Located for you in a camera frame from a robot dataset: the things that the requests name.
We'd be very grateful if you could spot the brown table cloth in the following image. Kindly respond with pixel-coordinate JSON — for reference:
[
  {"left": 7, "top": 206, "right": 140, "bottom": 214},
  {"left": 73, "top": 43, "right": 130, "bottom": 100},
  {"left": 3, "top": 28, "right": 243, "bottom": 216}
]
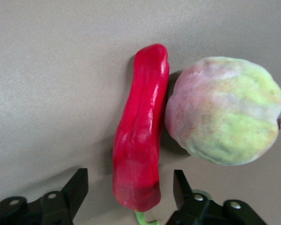
[{"left": 0, "top": 0, "right": 281, "bottom": 225}]

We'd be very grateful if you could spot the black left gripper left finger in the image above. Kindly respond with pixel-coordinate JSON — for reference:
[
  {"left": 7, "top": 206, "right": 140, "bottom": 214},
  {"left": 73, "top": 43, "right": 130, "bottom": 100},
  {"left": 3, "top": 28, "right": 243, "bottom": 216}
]
[{"left": 0, "top": 168, "right": 89, "bottom": 225}]

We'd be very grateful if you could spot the yellow-pink peach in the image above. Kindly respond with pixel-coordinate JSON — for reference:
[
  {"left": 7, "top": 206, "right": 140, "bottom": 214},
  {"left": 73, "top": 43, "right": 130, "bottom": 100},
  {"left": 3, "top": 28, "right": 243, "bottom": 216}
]
[{"left": 164, "top": 56, "right": 281, "bottom": 166}]

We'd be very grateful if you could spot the red chili pepper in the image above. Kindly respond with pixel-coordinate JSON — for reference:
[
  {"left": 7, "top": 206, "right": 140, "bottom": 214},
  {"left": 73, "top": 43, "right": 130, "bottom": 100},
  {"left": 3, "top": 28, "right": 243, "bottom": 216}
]
[{"left": 112, "top": 43, "right": 170, "bottom": 225}]

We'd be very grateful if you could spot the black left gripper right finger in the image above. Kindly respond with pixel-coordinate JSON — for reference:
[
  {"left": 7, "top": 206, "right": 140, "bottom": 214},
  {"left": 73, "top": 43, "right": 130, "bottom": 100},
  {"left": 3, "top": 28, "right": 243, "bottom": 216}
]
[{"left": 166, "top": 170, "right": 267, "bottom": 225}]

